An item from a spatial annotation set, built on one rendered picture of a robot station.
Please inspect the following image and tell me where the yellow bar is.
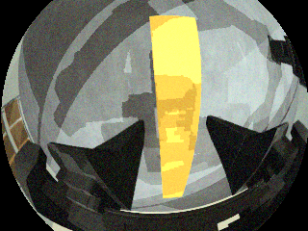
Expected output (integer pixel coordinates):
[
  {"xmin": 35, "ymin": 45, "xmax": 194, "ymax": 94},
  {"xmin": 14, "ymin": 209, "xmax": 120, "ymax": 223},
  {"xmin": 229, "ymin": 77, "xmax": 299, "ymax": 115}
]
[{"xmin": 150, "ymin": 15, "xmax": 201, "ymax": 199}]

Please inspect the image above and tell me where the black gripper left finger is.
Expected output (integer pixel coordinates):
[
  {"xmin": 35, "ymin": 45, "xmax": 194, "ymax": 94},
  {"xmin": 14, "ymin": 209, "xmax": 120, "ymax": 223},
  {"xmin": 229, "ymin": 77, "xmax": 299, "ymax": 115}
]
[{"xmin": 47, "ymin": 119, "xmax": 145, "ymax": 212}]

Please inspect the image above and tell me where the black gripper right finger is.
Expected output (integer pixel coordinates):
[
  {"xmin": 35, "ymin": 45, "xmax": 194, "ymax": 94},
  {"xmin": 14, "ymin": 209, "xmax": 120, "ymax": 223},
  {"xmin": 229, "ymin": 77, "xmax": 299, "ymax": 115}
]
[{"xmin": 207, "ymin": 115, "xmax": 289, "ymax": 196}]

